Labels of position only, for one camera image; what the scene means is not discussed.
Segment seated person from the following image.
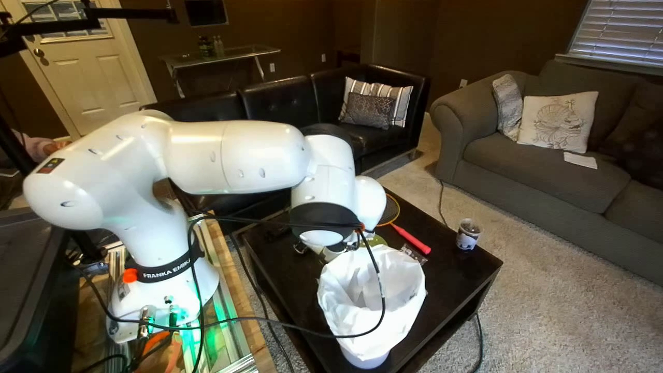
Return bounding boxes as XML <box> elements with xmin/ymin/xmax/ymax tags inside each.
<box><xmin>13</xmin><ymin>131</ymin><xmax>70</xmax><ymax>165</ymax></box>

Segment gray fabric sofa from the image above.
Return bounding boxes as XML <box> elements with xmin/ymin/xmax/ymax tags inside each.
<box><xmin>430</xmin><ymin>58</ymin><xmax>663</xmax><ymax>288</ymax></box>

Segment white bin with bag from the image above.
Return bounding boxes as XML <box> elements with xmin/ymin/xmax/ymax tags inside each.
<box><xmin>315</xmin><ymin>246</ymin><xmax>430</xmax><ymax>371</ymax></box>

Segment white striped pillow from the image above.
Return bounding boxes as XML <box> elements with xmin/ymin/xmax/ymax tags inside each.
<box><xmin>337</xmin><ymin>76</ymin><xmax>416</xmax><ymax>131</ymax></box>

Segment dark wall frame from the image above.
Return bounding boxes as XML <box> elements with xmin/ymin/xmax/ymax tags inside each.
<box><xmin>184</xmin><ymin>0</ymin><xmax>230</xmax><ymax>30</ymax></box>

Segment black coffee table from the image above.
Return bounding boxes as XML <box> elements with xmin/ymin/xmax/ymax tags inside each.
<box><xmin>233</xmin><ymin>176</ymin><xmax>506</xmax><ymax>373</ymax></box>

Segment dark gray equipment case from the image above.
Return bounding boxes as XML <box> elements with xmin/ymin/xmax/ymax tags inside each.
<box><xmin>0</xmin><ymin>206</ymin><xmax>79</xmax><ymax>373</ymax></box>

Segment white printed pillow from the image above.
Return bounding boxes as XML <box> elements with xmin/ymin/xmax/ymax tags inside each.
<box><xmin>517</xmin><ymin>89</ymin><xmax>600</xmax><ymax>155</ymax></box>

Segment window blinds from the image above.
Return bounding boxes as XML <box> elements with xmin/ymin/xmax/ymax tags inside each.
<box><xmin>565</xmin><ymin>0</ymin><xmax>663</xmax><ymax>70</ymax></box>

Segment white panel door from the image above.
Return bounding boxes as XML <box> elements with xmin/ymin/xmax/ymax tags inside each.
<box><xmin>0</xmin><ymin>0</ymin><xmax>159</xmax><ymax>138</ymax></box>

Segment wooden robot mount table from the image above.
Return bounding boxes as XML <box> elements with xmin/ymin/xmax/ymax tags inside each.
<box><xmin>69</xmin><ymin>211</ymin><xmax>280</xmax><ymax>373</ymax></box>

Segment gray brown patterned pillow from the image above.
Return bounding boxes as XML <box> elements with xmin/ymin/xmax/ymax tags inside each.
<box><xmin>342</xmin><ymin>91</ymin><xmax>401</xmax><ymax>131</ymax></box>

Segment dark dotted pillow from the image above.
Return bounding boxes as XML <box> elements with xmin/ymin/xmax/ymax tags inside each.
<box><xmin>600</xmin><ymin>102</ymin><xmax>663</xmax><ymax>191</ymax></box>

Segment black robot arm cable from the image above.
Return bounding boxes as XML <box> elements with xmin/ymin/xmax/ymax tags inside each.
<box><xmin>81</xmin><ymin>206</ymin><xmax>389</xmax><ymax>373</ymax></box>

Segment metal console table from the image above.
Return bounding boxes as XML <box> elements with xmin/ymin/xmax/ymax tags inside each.
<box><xmin>163</xmin><ymin>45</ymin><xmax>283</xmax><ymax>100</ymax></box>

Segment badminton racket red handle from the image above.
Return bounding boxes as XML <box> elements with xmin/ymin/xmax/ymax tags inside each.
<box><xmin>378</xmin><ymin>190</ymin><xmax>436</xmax><ymax>257</ymax></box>

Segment black table cable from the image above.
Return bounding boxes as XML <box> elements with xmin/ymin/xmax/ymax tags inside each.
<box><xmin>467</xmin><ymin>311</ymin><xmax>488</xmax><ymax>373</ymax></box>

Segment white paper sheet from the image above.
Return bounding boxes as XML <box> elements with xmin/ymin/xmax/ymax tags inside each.
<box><xmin>561</xmin><ymin>149</ymin><xmax>600</xmax><ymax>173</ymax></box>

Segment black leather sofa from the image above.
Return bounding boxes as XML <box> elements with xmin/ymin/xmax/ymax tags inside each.
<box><xmin>140</xmin><ymin>63</ymin><xmax>431</xmax><ymax>225</ymax></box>

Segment gray striped pillow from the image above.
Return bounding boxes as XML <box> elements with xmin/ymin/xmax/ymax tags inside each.
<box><xmin>491</xmin><ymin>74</ymin><xmax>527</xmax><ymax>143</ymax></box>

